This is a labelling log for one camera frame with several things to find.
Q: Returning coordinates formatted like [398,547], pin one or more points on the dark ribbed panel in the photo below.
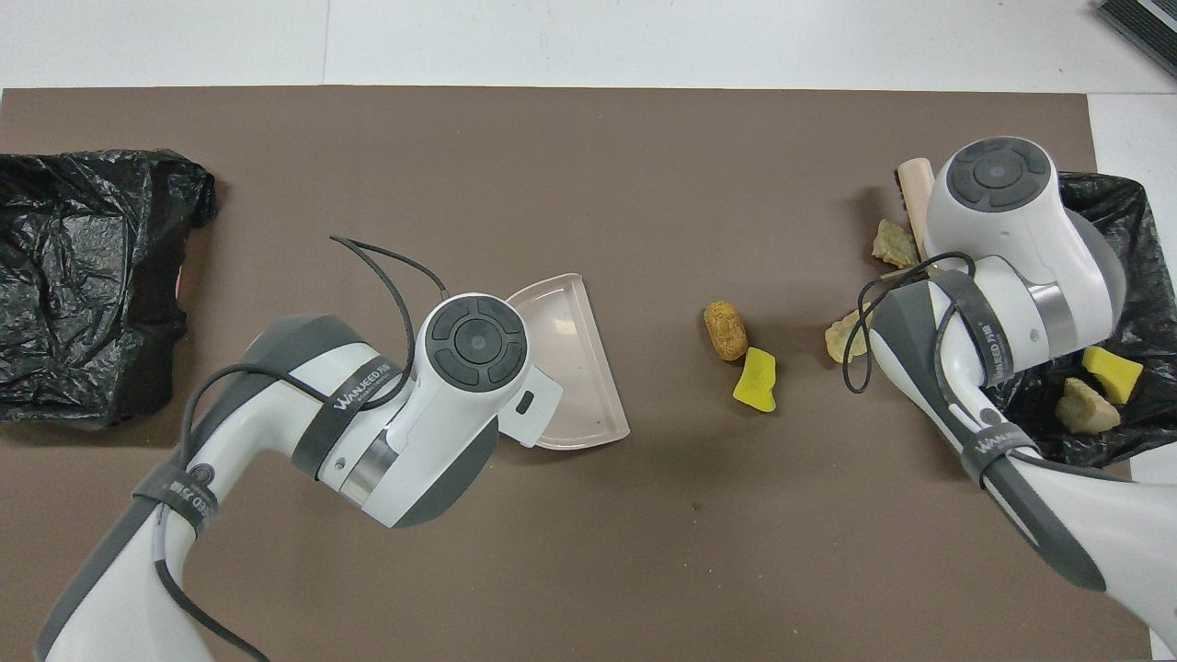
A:
[1145,23]

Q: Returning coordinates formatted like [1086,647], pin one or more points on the beige hand brush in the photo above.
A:
[917,198]

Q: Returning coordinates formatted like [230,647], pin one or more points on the oval pale food chunk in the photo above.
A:
[894,246]

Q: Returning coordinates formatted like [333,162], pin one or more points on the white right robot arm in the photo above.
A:
[1011,230]

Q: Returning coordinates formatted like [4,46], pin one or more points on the brown cracked bread roll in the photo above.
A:
[725,331]

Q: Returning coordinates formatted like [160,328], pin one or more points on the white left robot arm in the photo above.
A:
[276,414]

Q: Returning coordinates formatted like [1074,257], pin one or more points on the striped orange bread piece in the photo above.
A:
[1085,409]

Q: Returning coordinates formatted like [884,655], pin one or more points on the beige plastic dustpan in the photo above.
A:
[579,368]

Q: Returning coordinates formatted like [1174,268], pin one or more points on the bin with black trash bag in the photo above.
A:
[1154,303]
[83,230]

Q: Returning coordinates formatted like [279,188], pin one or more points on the angular pale food chunk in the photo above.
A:
[841,338]

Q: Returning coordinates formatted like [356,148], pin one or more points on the brown table mat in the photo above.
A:
[644,552]

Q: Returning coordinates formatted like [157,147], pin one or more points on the small curved yellow sponge piece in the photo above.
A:
[1114,374]

